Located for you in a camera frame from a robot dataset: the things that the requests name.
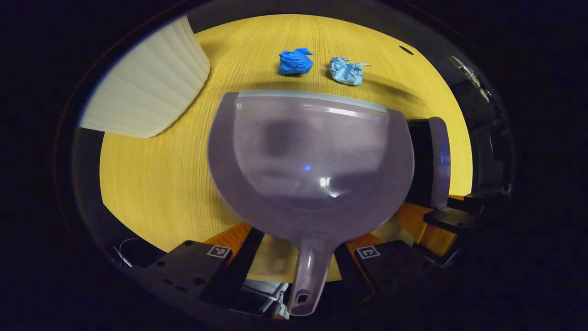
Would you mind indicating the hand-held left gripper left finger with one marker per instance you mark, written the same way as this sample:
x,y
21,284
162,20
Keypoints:
x,y
239,269

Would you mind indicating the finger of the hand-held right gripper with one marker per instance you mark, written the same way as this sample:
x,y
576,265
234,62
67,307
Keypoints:
x,y
441,239
468,202

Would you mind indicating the yellow wooden desktop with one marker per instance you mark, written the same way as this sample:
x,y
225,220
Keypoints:
x,y
156,184

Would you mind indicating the pale purple dustpan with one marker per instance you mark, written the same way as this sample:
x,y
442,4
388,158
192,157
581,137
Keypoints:
x,y
312,151

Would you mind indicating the dark blue paper ball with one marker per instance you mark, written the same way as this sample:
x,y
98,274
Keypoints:
x,y
295,62

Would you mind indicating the light blue paper ball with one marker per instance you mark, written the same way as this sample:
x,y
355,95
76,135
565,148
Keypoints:
x,y
347,71

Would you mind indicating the small pale purple broom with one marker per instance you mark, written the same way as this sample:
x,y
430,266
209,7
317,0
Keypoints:
x,y
438,156

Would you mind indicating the white ribbed garbage bin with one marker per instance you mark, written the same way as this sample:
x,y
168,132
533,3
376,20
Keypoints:
x,y
147,87

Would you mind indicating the grey metal frame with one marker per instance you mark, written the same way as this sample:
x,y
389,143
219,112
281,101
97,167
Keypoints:
x,y
268,296

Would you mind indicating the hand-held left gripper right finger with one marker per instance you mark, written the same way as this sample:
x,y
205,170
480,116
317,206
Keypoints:
x,y
351,271

